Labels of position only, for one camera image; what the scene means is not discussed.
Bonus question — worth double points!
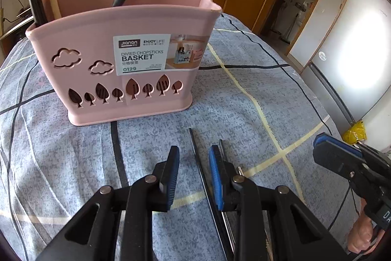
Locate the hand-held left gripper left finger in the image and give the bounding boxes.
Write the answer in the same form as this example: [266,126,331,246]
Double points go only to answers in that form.
[37,145,180,261]

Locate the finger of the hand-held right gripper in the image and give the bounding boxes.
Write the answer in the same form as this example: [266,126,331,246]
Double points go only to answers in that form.
[316,132,382,158]
[312,141,367,185]

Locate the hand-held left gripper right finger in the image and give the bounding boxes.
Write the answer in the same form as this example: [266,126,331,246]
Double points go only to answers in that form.
[208,145,349,261]

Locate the black chopstick with silver end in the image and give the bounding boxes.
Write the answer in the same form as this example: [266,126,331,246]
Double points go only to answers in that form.
[219,139,237,261]

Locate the pink plastic chopstick basket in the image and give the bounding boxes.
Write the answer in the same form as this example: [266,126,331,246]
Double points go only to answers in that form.
[26,0,223,127]

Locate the person's right hand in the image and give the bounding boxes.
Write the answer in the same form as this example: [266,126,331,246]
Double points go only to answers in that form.
[348,198,378,255]

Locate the yellow plastic bag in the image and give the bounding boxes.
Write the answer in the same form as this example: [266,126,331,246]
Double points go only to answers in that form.
[342,122,367,144]

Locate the blue-grey checked tablecloth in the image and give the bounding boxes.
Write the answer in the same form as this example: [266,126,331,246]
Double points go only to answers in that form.
[0,13,367,261]

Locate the silver refrigerator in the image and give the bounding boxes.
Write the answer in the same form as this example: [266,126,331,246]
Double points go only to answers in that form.
[289,0,391,139]

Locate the low stove stand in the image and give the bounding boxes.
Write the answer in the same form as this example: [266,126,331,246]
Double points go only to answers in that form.
[0,18,34,46]

